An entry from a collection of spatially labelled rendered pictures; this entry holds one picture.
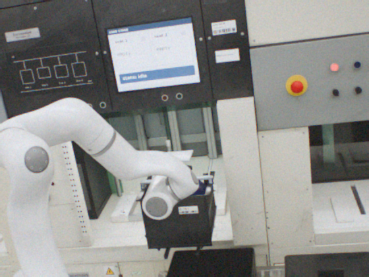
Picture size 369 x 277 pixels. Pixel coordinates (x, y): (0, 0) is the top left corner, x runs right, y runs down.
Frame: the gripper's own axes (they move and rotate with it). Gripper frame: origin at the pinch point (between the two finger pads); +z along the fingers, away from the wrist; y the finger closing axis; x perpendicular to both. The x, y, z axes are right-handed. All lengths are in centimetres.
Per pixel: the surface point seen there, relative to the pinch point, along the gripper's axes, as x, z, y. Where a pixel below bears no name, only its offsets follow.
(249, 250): -32.5, -2.2, 21.5
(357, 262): -38, -4, 56
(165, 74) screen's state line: 25.8, 14.9, -1.1
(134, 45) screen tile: 36.7, 14.9, -10.1
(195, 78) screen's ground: 23.4, 14.9, 8.5
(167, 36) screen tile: 38.2, 14.9, 1.2
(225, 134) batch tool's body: 4.7, 10.1, 16.6
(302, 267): -39, -5, 39
